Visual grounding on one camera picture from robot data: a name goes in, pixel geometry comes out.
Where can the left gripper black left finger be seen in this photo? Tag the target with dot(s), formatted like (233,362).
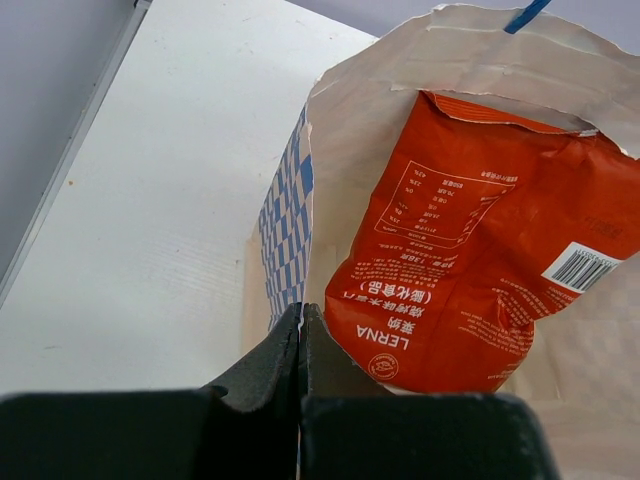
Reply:
(241,425)

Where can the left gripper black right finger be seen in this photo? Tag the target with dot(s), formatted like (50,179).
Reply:
(354,428)

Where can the orange Lerna cassava chips bag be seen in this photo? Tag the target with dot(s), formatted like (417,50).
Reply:
(482,223)

